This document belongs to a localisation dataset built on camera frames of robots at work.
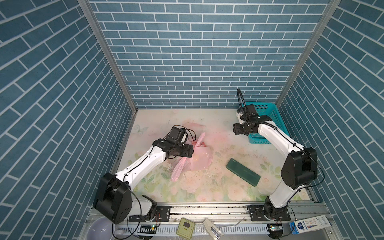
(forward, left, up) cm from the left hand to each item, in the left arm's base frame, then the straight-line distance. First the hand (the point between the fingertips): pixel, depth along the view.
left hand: (188, 150), depth 84 cm
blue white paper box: (-35, -58, -10) cm, 69 cm away
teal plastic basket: (+38, -62, -6) cm, 73 cm away
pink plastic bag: (-3, -8, -6) cm, 10 cm away
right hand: (+14, -30, +4) cm, 33 cm away
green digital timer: (-35, +1, -10) cm, 37 cm away
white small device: (-37, -13, -10) cm, 41 cm away
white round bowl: (-34, +41, -13) cm, 55 cm away
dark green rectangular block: (-9, -33, -10) cm, 35 cm away
